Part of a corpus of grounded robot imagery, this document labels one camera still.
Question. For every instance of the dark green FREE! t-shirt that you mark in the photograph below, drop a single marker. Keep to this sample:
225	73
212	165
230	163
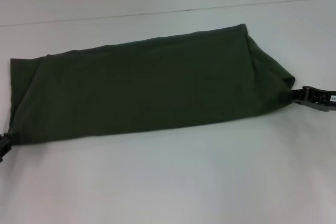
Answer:
147	90

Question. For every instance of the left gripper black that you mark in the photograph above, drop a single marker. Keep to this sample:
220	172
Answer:
2	153

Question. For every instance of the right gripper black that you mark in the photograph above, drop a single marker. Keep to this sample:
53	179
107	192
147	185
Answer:
320	99

